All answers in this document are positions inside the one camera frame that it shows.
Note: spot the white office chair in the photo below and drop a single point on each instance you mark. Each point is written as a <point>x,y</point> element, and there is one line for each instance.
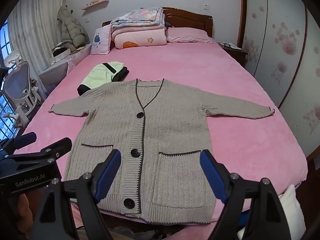
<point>17,85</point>

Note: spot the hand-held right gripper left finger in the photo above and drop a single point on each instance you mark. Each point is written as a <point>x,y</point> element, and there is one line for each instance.
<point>110,170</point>

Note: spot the beige puffer jacket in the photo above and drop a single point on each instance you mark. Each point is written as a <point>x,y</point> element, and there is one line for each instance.
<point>72,27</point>

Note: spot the white cloth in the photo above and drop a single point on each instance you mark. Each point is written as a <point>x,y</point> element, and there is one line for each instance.
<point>291,205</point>

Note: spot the grey knit cardigan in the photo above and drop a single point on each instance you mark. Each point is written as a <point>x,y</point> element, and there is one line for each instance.
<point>170,120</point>

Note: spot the green and black folded jacket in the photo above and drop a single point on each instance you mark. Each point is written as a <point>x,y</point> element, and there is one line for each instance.
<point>100,76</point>

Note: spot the person's left hand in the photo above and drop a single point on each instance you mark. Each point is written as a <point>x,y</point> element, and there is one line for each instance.
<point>23,210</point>

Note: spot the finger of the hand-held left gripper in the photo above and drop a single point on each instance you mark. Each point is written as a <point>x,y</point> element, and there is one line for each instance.
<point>25,139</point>
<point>58,147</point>

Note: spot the white curtain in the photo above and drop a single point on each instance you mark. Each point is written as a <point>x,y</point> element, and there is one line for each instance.
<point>37,17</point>

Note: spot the white bedside desk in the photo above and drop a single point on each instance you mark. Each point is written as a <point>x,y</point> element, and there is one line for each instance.
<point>57,70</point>

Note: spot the barred window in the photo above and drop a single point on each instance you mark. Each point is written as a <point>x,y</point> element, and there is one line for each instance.
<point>5,55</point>

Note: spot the floral wardrobe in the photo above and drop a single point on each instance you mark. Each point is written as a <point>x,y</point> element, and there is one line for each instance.
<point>282,42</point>

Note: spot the papers on nightstand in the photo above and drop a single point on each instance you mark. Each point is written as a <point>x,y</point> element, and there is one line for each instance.
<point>232,46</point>

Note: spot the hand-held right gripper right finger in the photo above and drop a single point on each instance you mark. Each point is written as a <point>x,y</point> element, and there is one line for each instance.
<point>212,172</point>

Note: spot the black and white hat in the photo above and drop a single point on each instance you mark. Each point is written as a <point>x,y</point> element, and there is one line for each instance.
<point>61,50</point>

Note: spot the dark wooden nightstand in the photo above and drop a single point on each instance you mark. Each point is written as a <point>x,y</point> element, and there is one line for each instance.
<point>235,53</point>

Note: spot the pink pillow with bag print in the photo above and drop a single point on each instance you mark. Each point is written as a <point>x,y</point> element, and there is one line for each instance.
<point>101,40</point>

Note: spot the folded pink quilt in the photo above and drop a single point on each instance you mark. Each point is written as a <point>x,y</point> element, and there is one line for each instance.
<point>142,37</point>

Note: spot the bed with pink sheet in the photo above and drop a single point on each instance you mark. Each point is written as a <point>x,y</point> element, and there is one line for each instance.
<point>200,67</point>

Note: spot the folded floral quilt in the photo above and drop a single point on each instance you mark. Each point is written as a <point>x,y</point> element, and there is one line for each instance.
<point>140,15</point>

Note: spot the light wooden wall shelf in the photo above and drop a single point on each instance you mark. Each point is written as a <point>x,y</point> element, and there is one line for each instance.
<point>96,3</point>

